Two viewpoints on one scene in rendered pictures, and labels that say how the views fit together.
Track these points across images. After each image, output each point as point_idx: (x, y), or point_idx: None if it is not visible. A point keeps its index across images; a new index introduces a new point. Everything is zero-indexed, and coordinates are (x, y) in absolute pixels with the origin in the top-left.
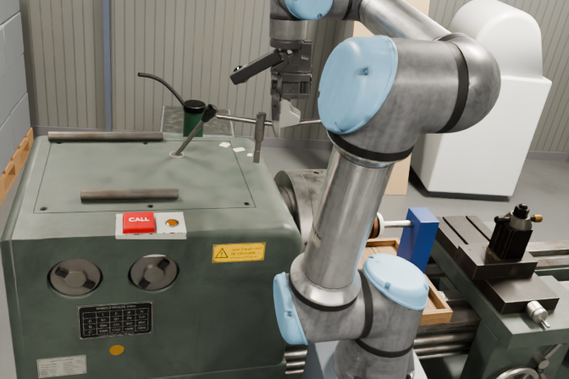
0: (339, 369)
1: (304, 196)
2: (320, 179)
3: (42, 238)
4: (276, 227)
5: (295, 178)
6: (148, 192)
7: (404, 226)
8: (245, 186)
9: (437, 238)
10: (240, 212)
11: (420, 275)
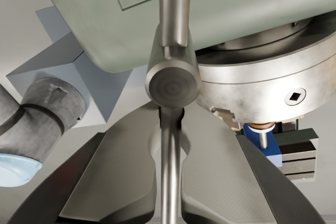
0: (31, 84)
1: (223, 76)
2: (265, 102)
3: None
4: (84, 48)
5: (266, 66)
6: None
7: (259, 142)
8: None
9: (291, 145)
10: None
11: (6, 185)
